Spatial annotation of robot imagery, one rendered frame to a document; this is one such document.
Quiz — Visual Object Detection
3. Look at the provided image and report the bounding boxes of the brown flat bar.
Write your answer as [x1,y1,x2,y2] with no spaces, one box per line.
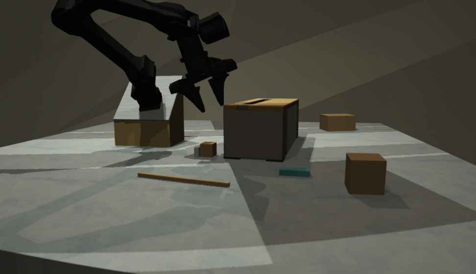
[138,172,230,187]

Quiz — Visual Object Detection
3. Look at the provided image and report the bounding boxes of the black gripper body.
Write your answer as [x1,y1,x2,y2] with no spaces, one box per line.
[169,47,238,94]

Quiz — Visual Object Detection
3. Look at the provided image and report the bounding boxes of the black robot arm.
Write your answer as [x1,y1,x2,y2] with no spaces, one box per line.
[51,0,230,112]

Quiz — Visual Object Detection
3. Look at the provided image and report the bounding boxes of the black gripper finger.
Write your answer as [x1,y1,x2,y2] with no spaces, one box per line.
[179,86,205,113]
[208,74,229,106]

